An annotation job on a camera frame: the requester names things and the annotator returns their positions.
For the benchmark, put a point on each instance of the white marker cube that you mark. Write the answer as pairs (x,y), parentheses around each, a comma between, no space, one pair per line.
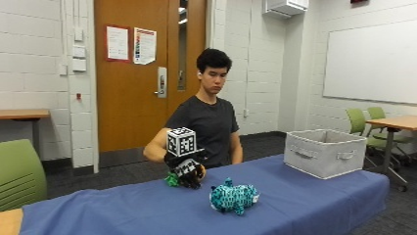
(181,141)

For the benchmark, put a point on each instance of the white paper with red border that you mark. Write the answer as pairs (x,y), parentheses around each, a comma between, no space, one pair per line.
(117,43)

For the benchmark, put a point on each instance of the wooden door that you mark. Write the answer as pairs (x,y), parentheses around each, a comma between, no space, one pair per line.
(131,98)

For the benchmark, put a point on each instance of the teal striped soft toy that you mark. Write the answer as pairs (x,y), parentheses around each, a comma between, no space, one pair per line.
(233,196)

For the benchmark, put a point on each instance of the green chair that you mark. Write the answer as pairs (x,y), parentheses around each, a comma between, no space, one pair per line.
(377,113)
(357,120)
(19,174)

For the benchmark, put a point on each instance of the white wall unit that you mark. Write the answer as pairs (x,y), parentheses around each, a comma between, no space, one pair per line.
(284,6)

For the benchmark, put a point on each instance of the colourful paper notice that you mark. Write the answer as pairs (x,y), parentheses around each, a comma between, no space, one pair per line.
(144,46)

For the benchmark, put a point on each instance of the blue tablecloth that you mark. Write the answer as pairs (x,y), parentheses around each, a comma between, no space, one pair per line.
(225,209)

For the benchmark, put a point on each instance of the the person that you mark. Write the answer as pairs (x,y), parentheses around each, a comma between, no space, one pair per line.
(204,124)

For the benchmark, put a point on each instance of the whiteboard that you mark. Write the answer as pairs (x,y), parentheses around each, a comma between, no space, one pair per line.
(373,62)

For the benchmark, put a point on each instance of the small red wall button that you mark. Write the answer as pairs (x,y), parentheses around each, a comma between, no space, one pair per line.
(79,96)

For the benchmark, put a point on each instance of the white wall outlet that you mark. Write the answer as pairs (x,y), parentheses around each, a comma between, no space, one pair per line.
(245,113)

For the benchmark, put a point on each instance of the white wall switch boxes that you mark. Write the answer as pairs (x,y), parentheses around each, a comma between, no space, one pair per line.
(79,54)

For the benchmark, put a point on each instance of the white fabric storage bin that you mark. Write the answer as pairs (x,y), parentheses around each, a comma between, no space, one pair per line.
(324,155)

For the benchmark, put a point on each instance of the wooden table with metal legs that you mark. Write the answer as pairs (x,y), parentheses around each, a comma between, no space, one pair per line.
(393,123)

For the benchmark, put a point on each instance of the green soft toy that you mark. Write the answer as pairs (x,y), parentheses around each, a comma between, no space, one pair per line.
(172,180)

